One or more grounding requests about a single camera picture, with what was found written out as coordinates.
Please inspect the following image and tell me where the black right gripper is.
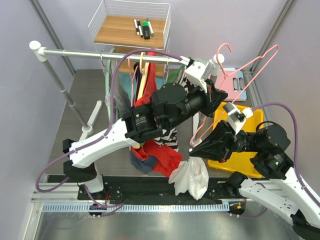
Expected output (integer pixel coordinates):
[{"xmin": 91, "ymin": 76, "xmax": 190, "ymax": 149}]
[{"xmin": 187, "ymin": 118, "xmax": 263, "ymax": 162}]

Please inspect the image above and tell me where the white tank top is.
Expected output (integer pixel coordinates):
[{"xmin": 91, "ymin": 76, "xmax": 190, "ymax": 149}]
[{"xmin": 168, "ymin": 157, "xmax": 209, "ymax": 200}]

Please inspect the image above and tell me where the black white striped top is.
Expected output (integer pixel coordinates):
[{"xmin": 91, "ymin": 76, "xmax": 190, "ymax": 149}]
[{"xmin": 154, "ymin": 77, "xmax": 189, "ymax": 153}]

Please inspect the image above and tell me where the green plastic hanger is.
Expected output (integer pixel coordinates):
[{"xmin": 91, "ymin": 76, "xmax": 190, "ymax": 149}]
[{"xmin": 165, "ymin": 66, "xmax": 186, "ymax": 85}]

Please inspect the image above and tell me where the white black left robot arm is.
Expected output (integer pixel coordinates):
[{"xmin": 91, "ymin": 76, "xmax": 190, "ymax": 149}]
[{"xmin": 63, "ymin": 79, "xmax": 228, "ymax": 200}]

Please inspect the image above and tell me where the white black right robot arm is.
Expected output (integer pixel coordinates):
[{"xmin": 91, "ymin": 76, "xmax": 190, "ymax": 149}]
[{"xmin": 189, "ymin": 120, "xmax": 320, "ymax": 240}]

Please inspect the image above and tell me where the wooden hanger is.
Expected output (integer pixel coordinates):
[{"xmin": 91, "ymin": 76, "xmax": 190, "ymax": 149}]
[{"xmin": 131, "ymin": 52, "xmax": 150, "ymax": 149}]

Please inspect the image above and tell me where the mint green hanger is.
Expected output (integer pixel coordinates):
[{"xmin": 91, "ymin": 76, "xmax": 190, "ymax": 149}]
[{"xmin": 100, "ymin": 59, "xmax": 118, "ymax": 120}]

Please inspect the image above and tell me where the pink clipboard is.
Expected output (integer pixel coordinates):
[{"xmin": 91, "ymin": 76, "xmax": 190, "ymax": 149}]
[{"xmin": 214, "ymin": 71, "xmax": 240, "ymax": 102}]

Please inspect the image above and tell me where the yellow plastic tray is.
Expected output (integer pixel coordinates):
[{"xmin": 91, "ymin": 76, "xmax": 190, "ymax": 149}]
[{"xmin": 207, "ymin": 101, "xmax": 265, "ymax": 179}]

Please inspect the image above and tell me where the red t-shirt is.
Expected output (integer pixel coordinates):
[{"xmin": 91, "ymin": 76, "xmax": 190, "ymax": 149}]
[{"xmin": 131, "ymin": 63, "xmax": 183, "ymax": 178}]

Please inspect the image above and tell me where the navy blue garment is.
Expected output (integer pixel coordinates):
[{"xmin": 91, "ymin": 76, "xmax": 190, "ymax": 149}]
[{"xmin": 130, "ymin": 151, "xmax": 158, "ymax": 174}]

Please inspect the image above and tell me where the grey garment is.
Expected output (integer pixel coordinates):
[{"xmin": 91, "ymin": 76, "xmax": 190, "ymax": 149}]
[{"xmin": 112, "ymin": 60, "xmax": 131, "ymax": 120}]

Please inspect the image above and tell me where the teal folder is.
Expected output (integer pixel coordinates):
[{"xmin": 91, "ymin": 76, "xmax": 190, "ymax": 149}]
[{"xmin": 117, "ymin": 72, "xmax": 132, "ymax": 82}]

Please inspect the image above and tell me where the green highlighter marker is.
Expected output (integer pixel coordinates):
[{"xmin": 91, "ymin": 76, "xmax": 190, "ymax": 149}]
[{"xmin": 142, "ymin": 21, "xmax": 151, "ymax": 40}]

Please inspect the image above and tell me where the black white marker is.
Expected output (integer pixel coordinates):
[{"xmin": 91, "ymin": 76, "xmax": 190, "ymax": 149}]
[
  {"xmin": 136, "ymin": 19, "xmax": 144, "ymax": 38},
  {"xmin": 133, "ymin": 19, "xmax": 140, "ymax": 36}
]

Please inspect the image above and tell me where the green capped marker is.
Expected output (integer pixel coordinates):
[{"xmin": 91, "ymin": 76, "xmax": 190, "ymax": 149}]
[{"xmin": 146, "ymin": 18, "xmax": 155, "ymax": 37}]

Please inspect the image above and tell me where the silver clothes rack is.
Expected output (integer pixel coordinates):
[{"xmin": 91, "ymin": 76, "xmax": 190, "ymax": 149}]
[{"xmin": 28, "ymin": 40, "xmax": 225, "ymax": 143}]

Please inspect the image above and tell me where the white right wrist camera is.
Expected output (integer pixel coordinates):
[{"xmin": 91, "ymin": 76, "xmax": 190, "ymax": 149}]
[{"xmin": 222, "ymin": 102, "xmax": 253, "ymax": 135}]

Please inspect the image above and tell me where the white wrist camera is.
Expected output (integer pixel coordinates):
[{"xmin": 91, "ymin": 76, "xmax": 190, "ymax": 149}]
[
  {"xmin": 222, "ymin": 102, "xmax": 253, "ymax": 135},
  {"xmin": 184, "ymin": 59, "xmax": 216, "ymax": 93}
]

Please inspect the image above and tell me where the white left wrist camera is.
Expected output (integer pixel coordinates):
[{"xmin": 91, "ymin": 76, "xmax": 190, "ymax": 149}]
[{"xmin": 184, "ymin": 59, "xmax": 216, "ymax": 93}]

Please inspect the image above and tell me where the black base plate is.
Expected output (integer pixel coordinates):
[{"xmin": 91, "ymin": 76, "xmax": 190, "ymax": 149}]
[{"xmin": 47, "ymin": 174, "xmax": 248, "ymax": 205}]

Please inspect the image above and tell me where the white slotted cable duct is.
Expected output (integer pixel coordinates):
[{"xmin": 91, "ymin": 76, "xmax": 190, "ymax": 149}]
[{"xmin": 42, "ymin": 202, "xmax": 230, "ymax": 213}]

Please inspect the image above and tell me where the white wire shelf basket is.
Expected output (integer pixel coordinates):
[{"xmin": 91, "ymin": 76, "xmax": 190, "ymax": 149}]
[{"xmin": 88, "ymin": 0, "xmax": 171, "ymax": 54}]

